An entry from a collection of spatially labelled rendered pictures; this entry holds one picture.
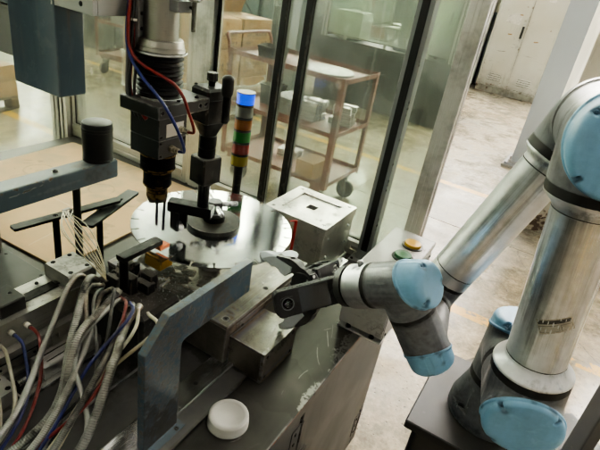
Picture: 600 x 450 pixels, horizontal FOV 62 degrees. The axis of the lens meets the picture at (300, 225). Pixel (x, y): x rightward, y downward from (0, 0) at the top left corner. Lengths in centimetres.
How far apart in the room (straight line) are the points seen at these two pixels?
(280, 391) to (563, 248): 56
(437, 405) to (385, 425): 97
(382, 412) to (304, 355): 103
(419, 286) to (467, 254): 15
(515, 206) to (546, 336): 20
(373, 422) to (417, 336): 124
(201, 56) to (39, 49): 75
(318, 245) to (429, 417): 47
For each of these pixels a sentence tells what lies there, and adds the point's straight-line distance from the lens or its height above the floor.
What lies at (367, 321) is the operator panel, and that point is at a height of 79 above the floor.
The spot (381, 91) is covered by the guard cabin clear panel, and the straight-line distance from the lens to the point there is 130.
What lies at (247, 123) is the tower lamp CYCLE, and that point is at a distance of 127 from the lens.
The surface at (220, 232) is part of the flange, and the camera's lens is 101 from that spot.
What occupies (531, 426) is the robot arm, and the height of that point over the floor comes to 93.
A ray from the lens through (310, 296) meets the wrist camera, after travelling 85.
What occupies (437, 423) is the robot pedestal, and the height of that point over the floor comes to 75.
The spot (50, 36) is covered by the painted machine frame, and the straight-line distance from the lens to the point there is 86.
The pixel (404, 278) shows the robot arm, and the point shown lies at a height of 108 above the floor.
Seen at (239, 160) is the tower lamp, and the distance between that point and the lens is 130.
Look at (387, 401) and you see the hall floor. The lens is 211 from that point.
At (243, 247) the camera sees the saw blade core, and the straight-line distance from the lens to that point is 99.
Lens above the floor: 146
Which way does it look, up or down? 28 degrees down
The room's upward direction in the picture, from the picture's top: 10 degrees clockwise
